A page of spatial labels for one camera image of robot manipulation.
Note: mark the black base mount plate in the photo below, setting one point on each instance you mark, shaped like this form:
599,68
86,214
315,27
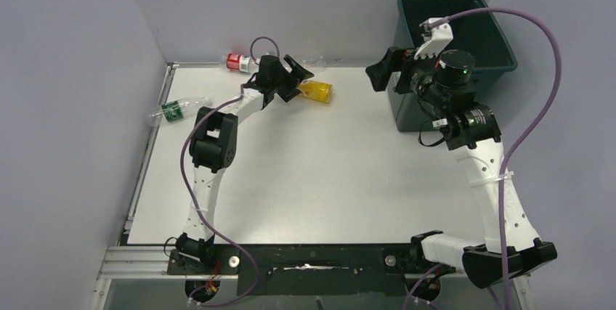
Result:
297,269

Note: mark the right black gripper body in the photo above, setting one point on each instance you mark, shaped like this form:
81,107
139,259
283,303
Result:
422,83

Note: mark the clear crushed bottle at back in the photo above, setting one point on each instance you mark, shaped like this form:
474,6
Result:
315,65

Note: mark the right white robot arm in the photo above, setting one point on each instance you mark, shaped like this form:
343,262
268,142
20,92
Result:
511,247

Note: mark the green label bottle far left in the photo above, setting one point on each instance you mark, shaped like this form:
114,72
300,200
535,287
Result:
176,110

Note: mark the yellow juice bottle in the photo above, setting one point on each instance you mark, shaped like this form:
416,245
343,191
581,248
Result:
316,90

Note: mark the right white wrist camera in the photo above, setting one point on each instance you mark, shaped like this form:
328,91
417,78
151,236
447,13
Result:
437,35

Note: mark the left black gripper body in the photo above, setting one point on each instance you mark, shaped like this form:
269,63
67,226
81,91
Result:
285,83

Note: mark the dark green plastic bin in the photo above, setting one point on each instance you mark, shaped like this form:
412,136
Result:
479,35

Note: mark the red label bottle at back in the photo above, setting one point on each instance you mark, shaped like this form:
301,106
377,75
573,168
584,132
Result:
239,63

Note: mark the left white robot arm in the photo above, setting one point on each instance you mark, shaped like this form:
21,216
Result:
212,146

